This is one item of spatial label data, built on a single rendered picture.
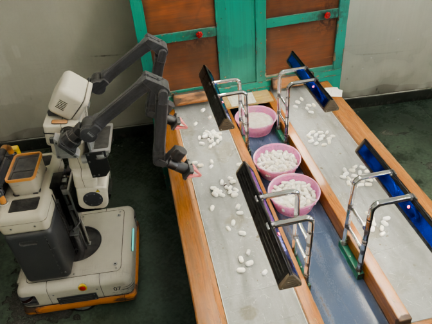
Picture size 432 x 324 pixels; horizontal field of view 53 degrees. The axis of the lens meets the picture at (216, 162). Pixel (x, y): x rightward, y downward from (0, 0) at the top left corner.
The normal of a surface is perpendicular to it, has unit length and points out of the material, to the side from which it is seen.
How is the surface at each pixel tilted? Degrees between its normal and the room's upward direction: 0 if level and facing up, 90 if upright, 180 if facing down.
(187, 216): 0
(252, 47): 90
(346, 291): 0
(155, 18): 90
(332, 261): 0
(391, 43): 90
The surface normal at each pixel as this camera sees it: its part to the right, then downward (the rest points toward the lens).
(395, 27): 0.14, 0.61
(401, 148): -0.07, -0.78
